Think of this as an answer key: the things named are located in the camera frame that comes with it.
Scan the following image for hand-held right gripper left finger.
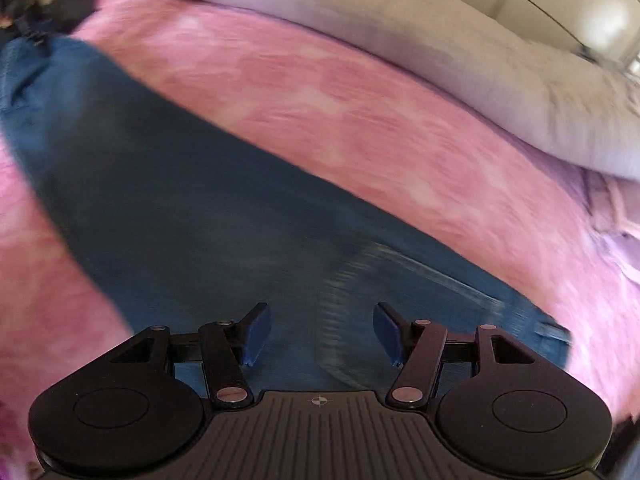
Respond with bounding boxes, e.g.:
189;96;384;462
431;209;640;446
107;302;273;408

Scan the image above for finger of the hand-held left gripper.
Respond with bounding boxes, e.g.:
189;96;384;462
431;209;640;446
0;0;53;56
42;0;98;30

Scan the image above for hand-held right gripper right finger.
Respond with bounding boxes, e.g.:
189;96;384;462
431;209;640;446
372;302;538;406

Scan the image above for blue denim jeans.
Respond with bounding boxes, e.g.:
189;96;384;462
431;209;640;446
0;35;573;396

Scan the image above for pink floral blanket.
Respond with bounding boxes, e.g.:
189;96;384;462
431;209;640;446
0;0;640;461

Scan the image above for lavender folded sheets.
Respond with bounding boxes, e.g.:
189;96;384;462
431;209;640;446
582;167;640;286

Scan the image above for pale striped quilt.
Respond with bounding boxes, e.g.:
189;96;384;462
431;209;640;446
80;0;640;181

